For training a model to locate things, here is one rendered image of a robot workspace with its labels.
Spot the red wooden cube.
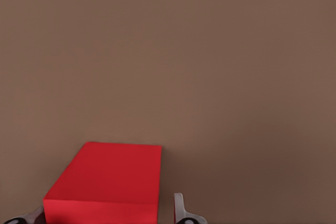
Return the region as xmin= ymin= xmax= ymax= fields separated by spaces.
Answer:
xmin=43 ymin=141 xmax=162 ymax=224

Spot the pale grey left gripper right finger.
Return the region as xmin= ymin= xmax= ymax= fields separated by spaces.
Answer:
xmin=173 ymin=193 xmax=208 ymax=224

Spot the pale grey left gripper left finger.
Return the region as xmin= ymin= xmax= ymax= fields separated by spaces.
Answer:
xmin=0 ymin=205 xmax=45 ymax=224

